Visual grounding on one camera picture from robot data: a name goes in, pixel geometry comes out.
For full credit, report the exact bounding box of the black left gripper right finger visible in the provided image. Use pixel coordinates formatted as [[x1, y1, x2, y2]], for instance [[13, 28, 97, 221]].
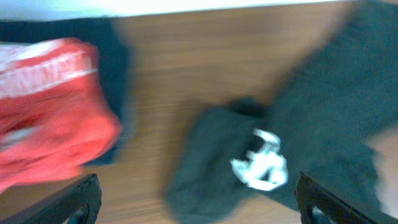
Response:
[[295, 172, 397, 224]]

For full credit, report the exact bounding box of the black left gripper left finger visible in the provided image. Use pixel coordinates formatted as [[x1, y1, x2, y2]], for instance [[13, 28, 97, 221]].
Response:
[[1, 174, 102, 224]]

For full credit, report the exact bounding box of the dark green t-shirt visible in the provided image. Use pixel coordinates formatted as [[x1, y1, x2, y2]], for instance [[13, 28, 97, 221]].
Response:
[[166, 1, 397, 223]]

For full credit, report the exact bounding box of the red printed t-shirt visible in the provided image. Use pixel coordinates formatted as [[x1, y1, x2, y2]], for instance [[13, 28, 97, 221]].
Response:
[[1, 38, 123, 190]]

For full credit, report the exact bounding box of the navy folded garment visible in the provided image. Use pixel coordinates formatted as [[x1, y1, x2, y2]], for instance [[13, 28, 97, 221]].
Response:
[[1, 18, 136, 166]]

